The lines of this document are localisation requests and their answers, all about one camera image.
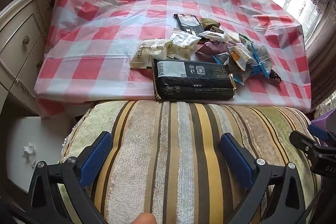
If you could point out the white pastry packet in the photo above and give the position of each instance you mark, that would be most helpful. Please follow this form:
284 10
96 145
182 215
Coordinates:
181 52
149 52
185 38

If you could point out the orange snack packet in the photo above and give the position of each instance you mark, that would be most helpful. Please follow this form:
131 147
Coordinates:
241 54

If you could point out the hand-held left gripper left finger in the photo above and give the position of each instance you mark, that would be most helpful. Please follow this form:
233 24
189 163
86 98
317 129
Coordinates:
95 155

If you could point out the white carved dresser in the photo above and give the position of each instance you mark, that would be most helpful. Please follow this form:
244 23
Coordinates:
21 37

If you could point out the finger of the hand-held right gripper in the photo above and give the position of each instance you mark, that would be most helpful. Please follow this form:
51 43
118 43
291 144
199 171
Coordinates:
319 132
302 140

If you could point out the crumpled white tissue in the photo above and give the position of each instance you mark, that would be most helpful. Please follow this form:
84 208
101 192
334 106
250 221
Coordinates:
29 154

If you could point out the large black snack packet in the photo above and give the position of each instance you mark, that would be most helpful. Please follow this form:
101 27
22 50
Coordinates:
194 79

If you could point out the blue cartoon seed packet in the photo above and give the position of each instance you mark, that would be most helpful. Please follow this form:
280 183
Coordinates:
233 70

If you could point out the striped plush cushion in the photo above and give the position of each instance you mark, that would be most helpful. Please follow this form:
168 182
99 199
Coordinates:
170 161

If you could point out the red checked plastic tablecloth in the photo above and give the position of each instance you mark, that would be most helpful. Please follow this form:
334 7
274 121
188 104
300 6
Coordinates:
105 37

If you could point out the purple snack packet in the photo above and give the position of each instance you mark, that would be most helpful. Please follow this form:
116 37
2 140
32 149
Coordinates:
210 52

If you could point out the person's left hand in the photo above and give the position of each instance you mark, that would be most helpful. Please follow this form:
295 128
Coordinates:
143 220

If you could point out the olive green snack packet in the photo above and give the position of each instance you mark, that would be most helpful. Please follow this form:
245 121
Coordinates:
207 22

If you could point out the black picture snack packet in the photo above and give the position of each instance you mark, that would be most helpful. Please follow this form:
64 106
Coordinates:
187 23

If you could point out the clear purple plastic container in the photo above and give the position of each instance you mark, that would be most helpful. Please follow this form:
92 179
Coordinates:
329 118

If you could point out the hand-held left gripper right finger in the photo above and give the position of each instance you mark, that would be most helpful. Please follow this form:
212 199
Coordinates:
236 158

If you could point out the heavy patterned curtain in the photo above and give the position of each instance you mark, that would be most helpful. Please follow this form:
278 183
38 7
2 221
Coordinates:
323 56

